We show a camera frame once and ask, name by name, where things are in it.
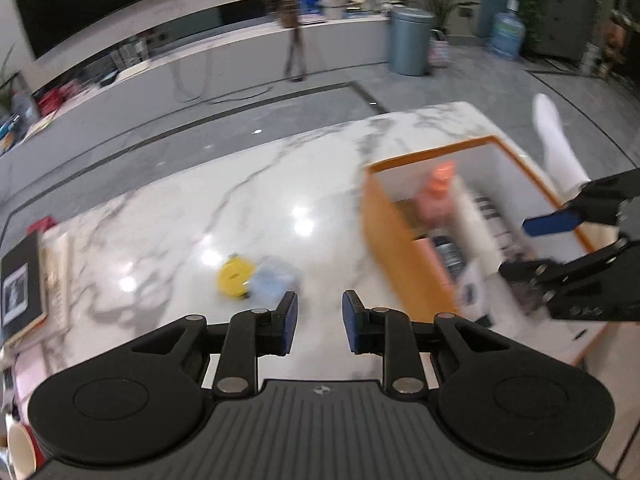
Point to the red boxes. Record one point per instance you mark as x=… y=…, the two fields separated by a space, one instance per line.
x=50 y=100

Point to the low media console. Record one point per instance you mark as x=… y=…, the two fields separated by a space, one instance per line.
x=225 y=55

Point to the white pot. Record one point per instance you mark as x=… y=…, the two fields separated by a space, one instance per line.
x=334 y=7

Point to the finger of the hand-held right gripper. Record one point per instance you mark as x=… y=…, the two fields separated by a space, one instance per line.
x=550 y=223
x=575 y=285

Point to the yellow tape measure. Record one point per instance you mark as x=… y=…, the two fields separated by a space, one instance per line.
x=235 y=277

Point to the illustrated card box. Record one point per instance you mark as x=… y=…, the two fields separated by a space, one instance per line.
x=522 y=287

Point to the dark cover book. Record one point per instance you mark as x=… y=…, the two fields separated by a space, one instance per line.
x=22 y=280

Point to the grey cabinet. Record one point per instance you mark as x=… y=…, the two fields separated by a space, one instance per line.
x=565 y=15

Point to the blue box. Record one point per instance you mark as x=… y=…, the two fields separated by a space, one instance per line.
x=310 y=5

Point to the white tapered object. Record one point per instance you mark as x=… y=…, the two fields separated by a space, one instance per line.
x=555 y=145

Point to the clear water bottle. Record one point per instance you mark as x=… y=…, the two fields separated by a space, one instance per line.
x=22 y=107

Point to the black spray bottle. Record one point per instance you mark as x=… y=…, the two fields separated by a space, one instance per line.
x=447 y=255

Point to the orange storage box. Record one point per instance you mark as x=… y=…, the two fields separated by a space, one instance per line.
x=395 y=240

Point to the blue water jug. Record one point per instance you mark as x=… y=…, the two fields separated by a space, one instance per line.
x=506 y=32

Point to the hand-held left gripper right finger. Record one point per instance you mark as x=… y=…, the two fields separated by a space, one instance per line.
x=350 y=321

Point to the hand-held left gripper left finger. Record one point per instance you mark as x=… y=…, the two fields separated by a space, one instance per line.
x=289 y=325

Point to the clear plastic box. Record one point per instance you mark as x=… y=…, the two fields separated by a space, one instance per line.
x=274 y=282

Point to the plaid box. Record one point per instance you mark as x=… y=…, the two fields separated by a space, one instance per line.
x=492 y=220

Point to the black television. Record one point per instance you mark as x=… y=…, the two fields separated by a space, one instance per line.
x=115 y=0

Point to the grey trash bin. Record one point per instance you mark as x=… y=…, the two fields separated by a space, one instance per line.
x=410 y=42

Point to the striped bag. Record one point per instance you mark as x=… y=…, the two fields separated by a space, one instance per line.
x=439 y=50

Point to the pink pump bottle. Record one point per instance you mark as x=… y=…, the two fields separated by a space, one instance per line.
x=435 y=200

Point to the small red object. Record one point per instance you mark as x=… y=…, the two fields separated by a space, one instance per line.
x=44 y=225

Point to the white tube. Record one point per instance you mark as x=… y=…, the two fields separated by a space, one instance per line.
x=472 y=290

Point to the red mug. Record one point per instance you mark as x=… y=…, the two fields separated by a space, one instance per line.
x=22 y=452

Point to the pink case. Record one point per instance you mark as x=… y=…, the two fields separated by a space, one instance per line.
x=27 y=380

